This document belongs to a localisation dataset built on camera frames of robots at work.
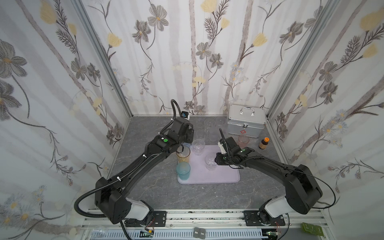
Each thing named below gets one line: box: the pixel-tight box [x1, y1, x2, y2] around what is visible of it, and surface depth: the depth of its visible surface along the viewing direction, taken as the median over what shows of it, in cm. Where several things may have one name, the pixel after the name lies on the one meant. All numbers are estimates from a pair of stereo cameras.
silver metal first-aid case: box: [227, 104, 267, 138], surface depth 103 cm
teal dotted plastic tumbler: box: [176, 161, 191, 181], surface depth 84 cm
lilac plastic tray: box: [177, 145, 241, 184], surface depth 91 cm
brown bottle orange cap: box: [258, 137, 270, 150], surface depth 100 cm
